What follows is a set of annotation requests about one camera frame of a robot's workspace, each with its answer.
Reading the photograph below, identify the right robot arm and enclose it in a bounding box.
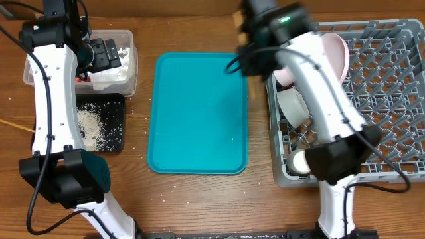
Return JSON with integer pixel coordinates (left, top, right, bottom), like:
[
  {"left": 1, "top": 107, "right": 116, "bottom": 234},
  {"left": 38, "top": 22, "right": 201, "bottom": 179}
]
[{"left": 226, "top": 0, "right": 383, "bottom": 238}]

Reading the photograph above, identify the clear plastic bin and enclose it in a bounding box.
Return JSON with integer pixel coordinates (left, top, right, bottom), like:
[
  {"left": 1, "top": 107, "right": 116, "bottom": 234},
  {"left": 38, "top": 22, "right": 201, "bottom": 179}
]
[{"left": 22, "top": 29, "right": 139, "bottom": 99}]

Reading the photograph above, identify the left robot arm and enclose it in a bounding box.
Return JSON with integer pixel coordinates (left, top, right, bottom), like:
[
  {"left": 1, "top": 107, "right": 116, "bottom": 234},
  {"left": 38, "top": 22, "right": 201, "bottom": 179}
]
[{"left": 13, "top": 0, "right": 144, "bottom": 238}]

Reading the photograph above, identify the grey bowl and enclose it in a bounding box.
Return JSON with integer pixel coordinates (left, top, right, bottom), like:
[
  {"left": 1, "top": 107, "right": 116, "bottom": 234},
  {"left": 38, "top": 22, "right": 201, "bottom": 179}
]
[{"left": 277, "top": 88, "right": 309, "bottom": 128}]

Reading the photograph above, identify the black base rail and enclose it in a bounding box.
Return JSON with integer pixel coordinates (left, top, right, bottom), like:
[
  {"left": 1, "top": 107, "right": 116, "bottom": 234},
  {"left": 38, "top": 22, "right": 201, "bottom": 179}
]
[{"left": 136, "top": 230, "right": 379, "bottom": 239}]

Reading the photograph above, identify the small white cup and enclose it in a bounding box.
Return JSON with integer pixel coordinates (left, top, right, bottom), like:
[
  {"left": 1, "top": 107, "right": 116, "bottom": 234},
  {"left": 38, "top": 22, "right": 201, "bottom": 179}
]
[{"left": 286, "top": 149, "right": 311, "bottom": 176}]

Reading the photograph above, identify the black tray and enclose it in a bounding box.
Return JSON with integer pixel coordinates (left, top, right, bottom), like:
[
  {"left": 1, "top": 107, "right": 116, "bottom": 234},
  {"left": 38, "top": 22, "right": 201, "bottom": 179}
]
[{"left": 30, "top": 92, "right": 126, "bottom": 155}]

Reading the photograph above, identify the large white plate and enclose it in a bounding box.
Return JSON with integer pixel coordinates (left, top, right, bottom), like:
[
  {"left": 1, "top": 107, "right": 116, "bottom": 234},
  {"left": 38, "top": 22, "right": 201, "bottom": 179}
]
[{"left": 321, "top": 33, "right": 349, "bottom": 84}]

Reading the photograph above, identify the white tissue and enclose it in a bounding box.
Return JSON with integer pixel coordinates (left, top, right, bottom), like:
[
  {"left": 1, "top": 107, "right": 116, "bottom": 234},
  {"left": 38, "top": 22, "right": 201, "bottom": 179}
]
[{"left": 88, "top": 47, "right": 131, "bottom": 91}]

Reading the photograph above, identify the pink bowl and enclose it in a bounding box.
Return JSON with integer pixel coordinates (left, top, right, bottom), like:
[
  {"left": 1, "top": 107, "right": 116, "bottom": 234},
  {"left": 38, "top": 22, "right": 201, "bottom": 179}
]
[{"left": 273, "top": 67, "right": 294, "bottom": 87}]

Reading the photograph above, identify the grey dishwasher rack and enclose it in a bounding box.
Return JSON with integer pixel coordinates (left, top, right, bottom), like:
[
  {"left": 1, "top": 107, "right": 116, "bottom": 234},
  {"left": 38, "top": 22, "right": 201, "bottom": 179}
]
[{"left": 264, "top": 19, "right": 425, "bottom": 189}]

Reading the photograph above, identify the teal serving tray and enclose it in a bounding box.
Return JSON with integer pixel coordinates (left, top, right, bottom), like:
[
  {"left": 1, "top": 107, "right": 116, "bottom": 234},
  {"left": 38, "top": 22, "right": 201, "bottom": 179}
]
[{"left": 147, "top": 52, "right": 248, "bottom": 175}]

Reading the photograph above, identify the red snack wrapper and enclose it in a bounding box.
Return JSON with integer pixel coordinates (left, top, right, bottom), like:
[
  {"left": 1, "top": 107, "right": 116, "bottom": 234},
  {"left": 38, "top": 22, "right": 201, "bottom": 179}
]
[{"left": 75, "top": 77, "right": 90, "bottom": 82}]

